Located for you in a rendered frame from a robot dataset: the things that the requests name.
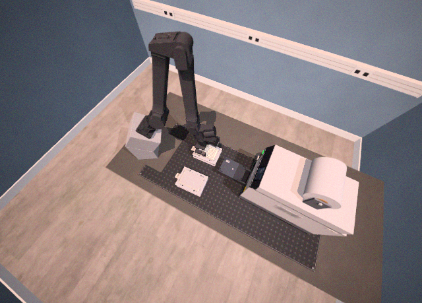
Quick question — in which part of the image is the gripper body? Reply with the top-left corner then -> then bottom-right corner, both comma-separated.
195,137 -> 205,154

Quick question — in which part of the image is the white roll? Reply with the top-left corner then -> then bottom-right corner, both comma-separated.
303,157 -> 347,209

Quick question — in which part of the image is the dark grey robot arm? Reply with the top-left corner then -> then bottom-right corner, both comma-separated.
136,31 -> 219,147

